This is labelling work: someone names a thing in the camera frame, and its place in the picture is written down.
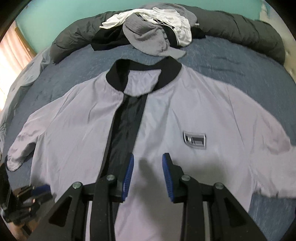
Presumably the cream tufted headboard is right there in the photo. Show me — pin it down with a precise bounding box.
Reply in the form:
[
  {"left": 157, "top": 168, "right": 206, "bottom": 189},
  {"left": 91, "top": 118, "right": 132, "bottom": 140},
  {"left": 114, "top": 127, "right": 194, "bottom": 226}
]
[{"left": 259, "top": 0, "right": 296, "bottom": 77}]

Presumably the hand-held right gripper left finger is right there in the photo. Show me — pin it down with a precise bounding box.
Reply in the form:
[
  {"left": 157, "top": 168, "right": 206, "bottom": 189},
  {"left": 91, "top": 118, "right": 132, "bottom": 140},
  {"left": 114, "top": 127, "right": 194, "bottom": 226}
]
[{"left": 30, "top": 154, "right": 134, "bottom": 241}]

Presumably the black and white clothes pile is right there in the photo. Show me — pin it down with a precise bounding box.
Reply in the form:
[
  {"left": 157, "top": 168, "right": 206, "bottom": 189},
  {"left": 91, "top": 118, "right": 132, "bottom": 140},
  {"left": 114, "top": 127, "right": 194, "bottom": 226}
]
[{"left": 99, "top": 8, "right": 193, "bottom": 47}]

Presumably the grey ribbed knit garment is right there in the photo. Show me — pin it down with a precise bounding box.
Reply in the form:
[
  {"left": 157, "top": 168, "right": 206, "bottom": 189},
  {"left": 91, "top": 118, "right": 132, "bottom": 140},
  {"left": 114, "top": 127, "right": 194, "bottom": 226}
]
[{"left": 122, "top": 16, "right": 186, "bottom": 58}]

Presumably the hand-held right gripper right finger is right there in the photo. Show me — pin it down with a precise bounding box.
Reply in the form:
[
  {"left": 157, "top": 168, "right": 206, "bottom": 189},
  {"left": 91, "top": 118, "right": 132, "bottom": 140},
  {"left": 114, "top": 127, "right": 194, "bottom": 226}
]
[{"left": 162, "top": 152, "right": 266, "bottom": 241}]

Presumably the wooden window frame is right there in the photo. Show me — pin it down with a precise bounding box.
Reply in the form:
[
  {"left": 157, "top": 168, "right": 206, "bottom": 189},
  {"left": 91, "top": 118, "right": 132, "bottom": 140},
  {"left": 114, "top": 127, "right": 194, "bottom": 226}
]
[{"left": 15, "top": 27, "right": 36, "bottom": 57}]

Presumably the grey jacket with black trim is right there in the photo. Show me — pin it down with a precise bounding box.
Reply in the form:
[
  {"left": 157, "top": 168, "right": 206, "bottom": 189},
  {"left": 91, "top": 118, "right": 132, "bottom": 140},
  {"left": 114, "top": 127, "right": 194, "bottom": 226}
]
[{"left": 6, "top": 58, "right": 296, "bottom": 241}]

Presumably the pink curtain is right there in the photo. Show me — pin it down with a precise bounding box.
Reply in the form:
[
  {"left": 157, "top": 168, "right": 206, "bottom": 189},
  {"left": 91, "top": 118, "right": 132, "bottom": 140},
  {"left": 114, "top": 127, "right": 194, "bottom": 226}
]
[{"left": 0, "top": 21, "right": 36, "bottom": 112}]

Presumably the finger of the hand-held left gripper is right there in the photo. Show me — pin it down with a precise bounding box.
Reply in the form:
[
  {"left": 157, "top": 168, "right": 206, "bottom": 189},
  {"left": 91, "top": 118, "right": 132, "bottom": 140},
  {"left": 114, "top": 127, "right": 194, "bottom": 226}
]
[{"left": 31, "top": 185, "right": 52, "bottom": 202}]

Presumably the dark grey rolled duvet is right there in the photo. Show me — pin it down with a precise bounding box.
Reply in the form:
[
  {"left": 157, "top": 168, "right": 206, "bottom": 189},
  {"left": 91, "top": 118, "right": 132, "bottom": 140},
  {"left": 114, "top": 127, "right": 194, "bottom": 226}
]
[{"left": 50, "top": 3, "right": 285, "bottom": 65}]

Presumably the light grey blanket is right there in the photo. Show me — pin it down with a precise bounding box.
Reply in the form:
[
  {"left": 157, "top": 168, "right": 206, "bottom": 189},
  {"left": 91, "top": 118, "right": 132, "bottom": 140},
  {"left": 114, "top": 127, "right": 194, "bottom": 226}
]
[{"left": 0, "top": 49, "right": 53, "bottom": 139}]

